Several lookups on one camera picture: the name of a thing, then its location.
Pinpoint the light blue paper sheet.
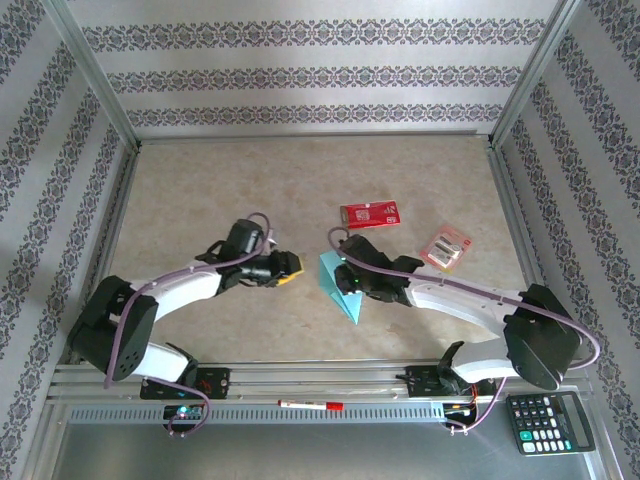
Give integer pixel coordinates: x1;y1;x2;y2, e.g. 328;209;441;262
318;251;364;326

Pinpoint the red memory card package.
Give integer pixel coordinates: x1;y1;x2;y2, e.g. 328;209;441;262
339;200;402;231

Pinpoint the pink flash drive blister pack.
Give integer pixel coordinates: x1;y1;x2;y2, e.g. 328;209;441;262
418;223;472;271

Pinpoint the white red marker pen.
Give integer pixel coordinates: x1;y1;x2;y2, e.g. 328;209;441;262
277;398;345;413

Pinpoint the small controller circuit board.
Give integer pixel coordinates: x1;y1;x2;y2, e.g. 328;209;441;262
163;403;205;422
442;399;479;420

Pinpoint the grey metal shelf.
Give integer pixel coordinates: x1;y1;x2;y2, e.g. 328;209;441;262
49;422;601;480

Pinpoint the black desk calculator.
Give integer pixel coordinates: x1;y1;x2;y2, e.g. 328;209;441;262
505;392;598;456

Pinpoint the aluminium mounting rail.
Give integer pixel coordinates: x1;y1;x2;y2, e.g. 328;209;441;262
47;358;592;404

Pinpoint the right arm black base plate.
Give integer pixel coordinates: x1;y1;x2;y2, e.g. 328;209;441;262
405;364;497;400

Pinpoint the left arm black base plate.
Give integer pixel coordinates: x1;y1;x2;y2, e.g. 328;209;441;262
139;367;232;401

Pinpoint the aluminium table edge rail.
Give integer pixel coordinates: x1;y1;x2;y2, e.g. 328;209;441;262
487;144;571;361
134;130;494;146
67;144;142;365

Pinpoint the grey slotted cable duct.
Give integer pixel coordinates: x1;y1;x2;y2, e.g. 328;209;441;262
67;403;447;426

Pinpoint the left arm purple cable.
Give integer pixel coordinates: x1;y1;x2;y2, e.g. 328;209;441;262
102;212;276;440

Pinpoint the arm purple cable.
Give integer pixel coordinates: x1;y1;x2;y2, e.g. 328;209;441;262
102;212;276;440
327;227;604;436

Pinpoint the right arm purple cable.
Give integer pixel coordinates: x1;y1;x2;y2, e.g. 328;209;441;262
327;227;604;436

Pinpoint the aluminium frame post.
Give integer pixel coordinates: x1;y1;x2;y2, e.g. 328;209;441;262
42;0;142;151
489;0;586;149

